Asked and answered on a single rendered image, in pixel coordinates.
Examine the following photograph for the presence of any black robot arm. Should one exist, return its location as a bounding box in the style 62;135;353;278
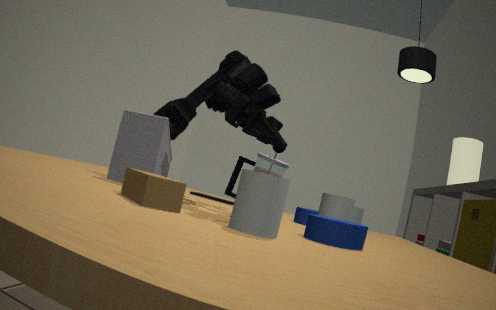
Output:
153;50;281;140

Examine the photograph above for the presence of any dark blue short cylinder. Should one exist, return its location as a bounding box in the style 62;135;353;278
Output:
304;214;368;251
294;207;319;226

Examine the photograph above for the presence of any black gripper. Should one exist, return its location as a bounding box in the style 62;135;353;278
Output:
225;93;286;145

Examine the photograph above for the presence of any brown box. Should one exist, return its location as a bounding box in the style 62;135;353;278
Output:
121;167;186;213

